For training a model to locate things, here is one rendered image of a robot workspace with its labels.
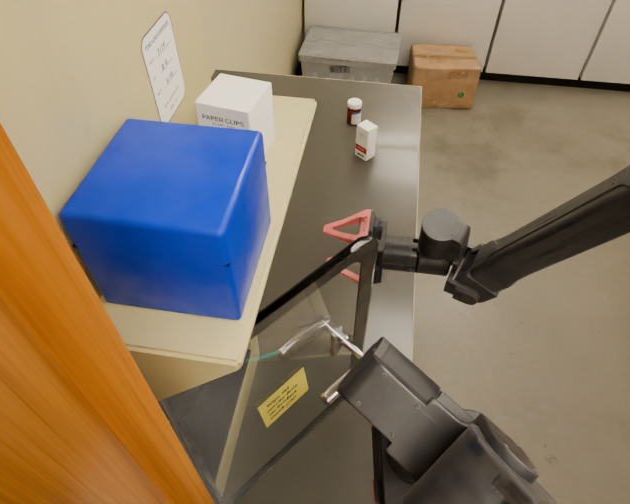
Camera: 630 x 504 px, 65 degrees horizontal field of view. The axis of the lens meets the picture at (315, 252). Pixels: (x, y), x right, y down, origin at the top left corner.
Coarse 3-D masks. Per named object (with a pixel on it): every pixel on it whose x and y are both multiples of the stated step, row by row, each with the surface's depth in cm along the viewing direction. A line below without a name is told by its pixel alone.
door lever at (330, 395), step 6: (348, 336) 68; (342, 342) 67; (348, 342) 68; (342, 348) 68; (348, 348) 68; (354, 348) 67; (354, 354) 67; (360, 354) 67; (342, 378) 64; (336, 384) 64; (330, 390) 63; (324, 396) 62; (330, 396) 62; (336, 396) 63; (324, 402) 63; (330, 402) 62
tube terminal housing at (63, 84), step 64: (0, 0) 24; (64, 0) 28; (128, 0) 35; (192, 0) 46; (0, 64) 24; (64, 64) 29; (128, 64) 36; (192, 64) 47; (64, 128) 29; (64, 192) 30
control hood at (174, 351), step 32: (288, 128) 49; (288, 160) 46; (288, 192) 43; (256, 288) 36; (128, 320) 34; (160, 320) 34; (192, 320) 34; (224, 320) 34; (160, 352) 33; (192, 352) 33; (224, 352) 33; (160, 384) 36; (192, 384) 36
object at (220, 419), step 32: (352, 256) 55; (320, 288) 54; (352, 288) 60; (256, 320) 48; (288, 320) 52; (320, 320) 58; (352, 320) 66; (256, 352) 52; (288, 352) 57; (320, 352) 64; (224, 384) 51; (256, 384) 56; (320, 384) 71; (192, 416) 50; (224, 416) 55; (256, 416) 61; (288, 416) 69; (320, 416) 80; (192, 448) 54; (224, 448) 60; (256, 448) 68; (288, 448) 78; (224, 480) 66; (256, 480) 76
